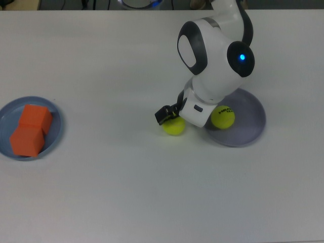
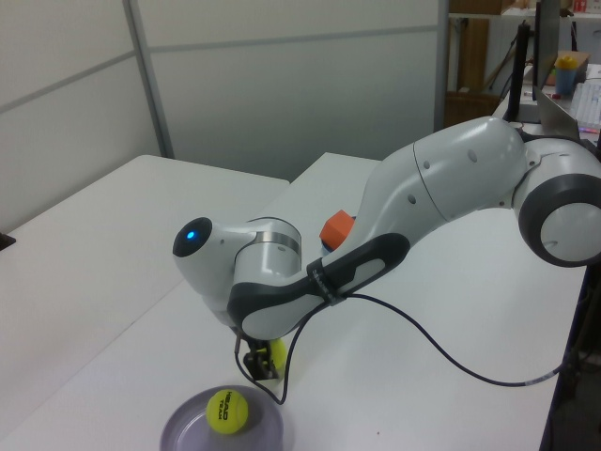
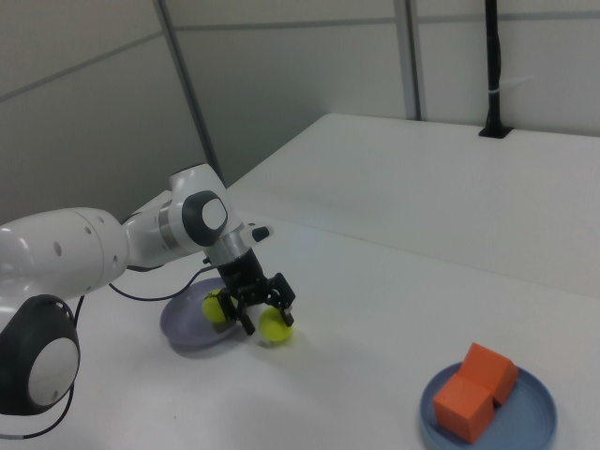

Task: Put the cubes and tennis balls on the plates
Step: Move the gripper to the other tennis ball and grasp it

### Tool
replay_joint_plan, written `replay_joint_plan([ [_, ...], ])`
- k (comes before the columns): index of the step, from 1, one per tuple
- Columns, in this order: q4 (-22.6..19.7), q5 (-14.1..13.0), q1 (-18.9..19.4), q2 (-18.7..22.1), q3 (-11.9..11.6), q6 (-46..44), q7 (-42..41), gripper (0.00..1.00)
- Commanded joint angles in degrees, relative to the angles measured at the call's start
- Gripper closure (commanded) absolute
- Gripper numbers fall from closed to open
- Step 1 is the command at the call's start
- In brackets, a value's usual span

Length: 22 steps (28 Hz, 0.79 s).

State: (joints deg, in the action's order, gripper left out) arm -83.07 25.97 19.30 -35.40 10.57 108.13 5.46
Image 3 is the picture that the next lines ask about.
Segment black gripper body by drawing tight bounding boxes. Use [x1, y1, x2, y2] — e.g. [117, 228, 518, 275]
[216, 250, 271, 302]

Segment orange cube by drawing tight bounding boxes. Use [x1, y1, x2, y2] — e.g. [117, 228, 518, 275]
[432, 374, 496, 444]
[457, 342, 520, 407]

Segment grey partition post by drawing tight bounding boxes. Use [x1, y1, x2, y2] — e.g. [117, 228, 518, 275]
[401, 0, 427, 121]
[157, 0, 229, 188]

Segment white cable tie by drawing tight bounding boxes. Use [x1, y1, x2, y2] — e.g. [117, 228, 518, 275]
[487, 74, 535, 97]

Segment yellow tennis ball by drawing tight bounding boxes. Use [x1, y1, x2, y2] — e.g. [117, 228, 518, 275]
[202, 289, 232, 324]
[259, 307, 295, 343]

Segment blue plate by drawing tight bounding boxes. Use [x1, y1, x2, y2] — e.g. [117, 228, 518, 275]
[419, 361, 559, 450]

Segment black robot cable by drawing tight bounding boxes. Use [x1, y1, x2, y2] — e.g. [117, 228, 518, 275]
[0, 256, 221, 441]

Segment purple plate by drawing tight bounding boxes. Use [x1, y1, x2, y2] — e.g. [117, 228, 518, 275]
[159, 277, 254, 351]

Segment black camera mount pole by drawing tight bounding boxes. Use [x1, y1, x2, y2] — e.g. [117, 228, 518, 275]
[477, 0, 513, 140]

